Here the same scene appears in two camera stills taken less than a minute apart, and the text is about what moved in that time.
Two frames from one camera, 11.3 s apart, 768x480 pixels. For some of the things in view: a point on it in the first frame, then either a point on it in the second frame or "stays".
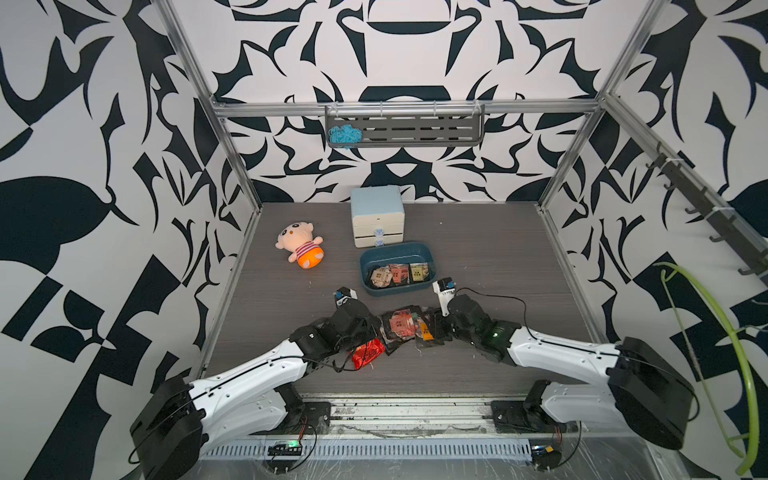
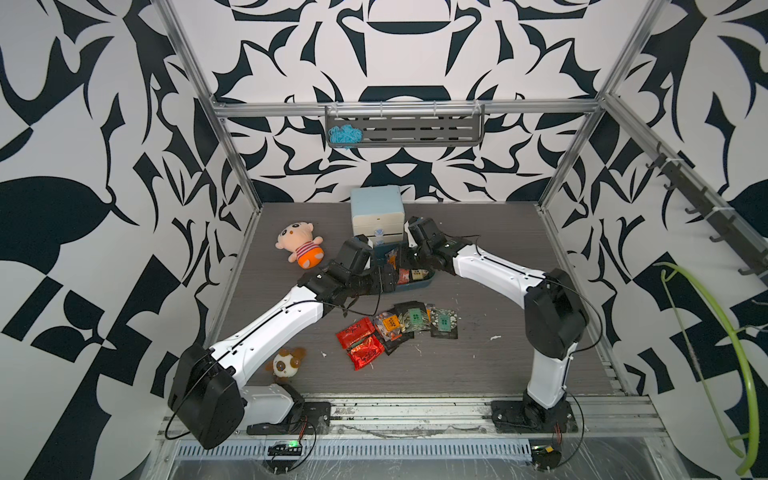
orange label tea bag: [427, 335] → [389, 325]
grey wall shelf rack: [413, 125] stays
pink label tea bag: [400, 272] stays
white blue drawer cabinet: [378, 215] stays
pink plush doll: [298, 238] stays
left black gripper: [370, 329] → [386, 279]
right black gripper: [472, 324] → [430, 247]
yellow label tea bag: [419, 271] stays
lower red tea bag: [366, 353] stays
